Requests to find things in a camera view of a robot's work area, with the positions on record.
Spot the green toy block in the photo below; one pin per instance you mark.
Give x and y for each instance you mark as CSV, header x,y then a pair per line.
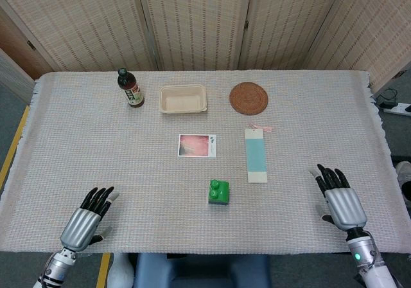
x,y
221,193

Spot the red photo postcard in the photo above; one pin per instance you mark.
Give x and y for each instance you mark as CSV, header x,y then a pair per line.
x,y
196,145

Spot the dark tea bottle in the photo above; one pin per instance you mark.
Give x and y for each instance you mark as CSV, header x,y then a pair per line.
x,y
131,92

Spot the beige woven tablecloth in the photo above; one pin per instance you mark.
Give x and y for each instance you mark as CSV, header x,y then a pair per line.
x,y
96,140

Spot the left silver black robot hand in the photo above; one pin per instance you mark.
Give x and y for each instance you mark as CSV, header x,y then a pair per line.
x,y
78,227

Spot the woven folding screen panel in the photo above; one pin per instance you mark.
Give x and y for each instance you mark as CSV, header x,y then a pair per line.
x,y
379,27
196,21
289,21
80,21

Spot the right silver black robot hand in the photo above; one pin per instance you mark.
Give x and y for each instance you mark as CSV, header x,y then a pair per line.
x,y
345,207

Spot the round brown woven coaster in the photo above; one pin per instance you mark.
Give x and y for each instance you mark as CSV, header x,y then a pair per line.
x,y
248,98

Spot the white robot body shell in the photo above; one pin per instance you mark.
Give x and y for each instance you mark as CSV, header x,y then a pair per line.
x,y
120,272

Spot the white shoe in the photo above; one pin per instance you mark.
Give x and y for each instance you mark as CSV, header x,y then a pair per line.
x,y
404,175

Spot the beige food container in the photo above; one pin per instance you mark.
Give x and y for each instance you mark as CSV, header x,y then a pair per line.
x,y
183,101

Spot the blue white bookmark with tassel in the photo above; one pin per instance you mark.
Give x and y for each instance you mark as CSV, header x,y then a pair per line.
x,y
257,153

